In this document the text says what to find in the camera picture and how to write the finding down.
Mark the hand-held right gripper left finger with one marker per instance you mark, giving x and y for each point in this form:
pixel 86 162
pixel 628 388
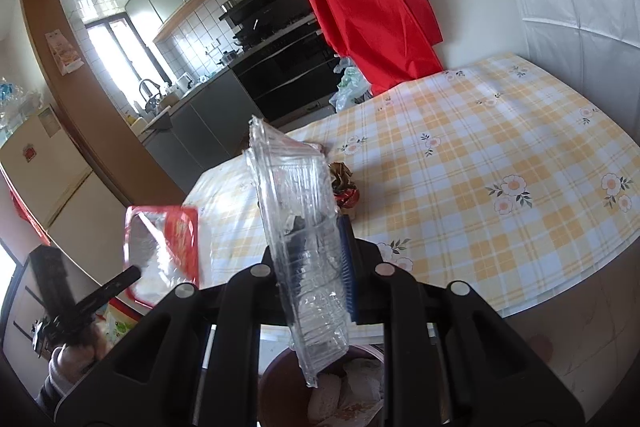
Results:
pixel 250 302

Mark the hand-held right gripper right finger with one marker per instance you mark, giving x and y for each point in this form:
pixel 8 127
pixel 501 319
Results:
pixel 346 257

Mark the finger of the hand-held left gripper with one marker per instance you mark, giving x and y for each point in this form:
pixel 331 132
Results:
pixel 110 289

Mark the clear plastic container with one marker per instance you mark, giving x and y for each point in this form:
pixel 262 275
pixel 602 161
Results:
pixel 300 217

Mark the red foil packet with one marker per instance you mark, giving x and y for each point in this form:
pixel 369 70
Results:
pixel 165 257

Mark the maroon plastic bin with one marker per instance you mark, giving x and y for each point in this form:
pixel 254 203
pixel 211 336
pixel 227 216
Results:
pixel 280 382

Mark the person's left forearm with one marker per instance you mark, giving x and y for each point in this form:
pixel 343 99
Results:
pixel 52 394

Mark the person's left hand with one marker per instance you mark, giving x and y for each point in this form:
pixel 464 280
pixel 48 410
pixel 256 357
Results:
pixel 72 357

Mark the green printed bag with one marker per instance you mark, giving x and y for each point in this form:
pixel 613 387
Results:
pixel 119 324

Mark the crumpled gold red wrapper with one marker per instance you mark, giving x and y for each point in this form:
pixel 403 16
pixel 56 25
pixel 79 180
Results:
pixel 345 189

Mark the cream refrigerator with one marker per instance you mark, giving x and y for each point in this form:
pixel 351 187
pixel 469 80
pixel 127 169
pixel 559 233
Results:
pixel 55 177

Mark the yellow checked floral tablecloth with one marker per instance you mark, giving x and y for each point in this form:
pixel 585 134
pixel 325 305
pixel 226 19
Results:
pixel 475 157

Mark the bundle of plastic bags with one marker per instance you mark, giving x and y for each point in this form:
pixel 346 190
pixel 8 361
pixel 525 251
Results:
pixel 350 84

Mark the grey lower cabinets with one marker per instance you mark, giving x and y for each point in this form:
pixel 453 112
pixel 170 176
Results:
pixel 210 127

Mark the clear plastic bags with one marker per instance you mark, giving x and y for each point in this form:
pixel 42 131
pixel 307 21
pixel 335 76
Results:
pixel 17 102

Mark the black oven range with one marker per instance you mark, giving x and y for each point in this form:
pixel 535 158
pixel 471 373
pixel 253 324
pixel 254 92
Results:
pixel 285 72

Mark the chrome kitchen faucet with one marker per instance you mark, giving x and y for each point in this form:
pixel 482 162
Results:
pixel 149 94

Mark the kitchen window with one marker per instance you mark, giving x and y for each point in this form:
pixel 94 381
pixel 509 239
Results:
pixel 125 62

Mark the steel lidded pot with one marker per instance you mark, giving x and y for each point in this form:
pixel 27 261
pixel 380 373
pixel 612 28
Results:
pixel 229 57

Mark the black range hood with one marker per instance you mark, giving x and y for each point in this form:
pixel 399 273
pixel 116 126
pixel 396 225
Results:
pixel 270 7

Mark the wall poster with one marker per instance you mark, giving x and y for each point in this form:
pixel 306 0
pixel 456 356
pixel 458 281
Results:
pixel 64 52

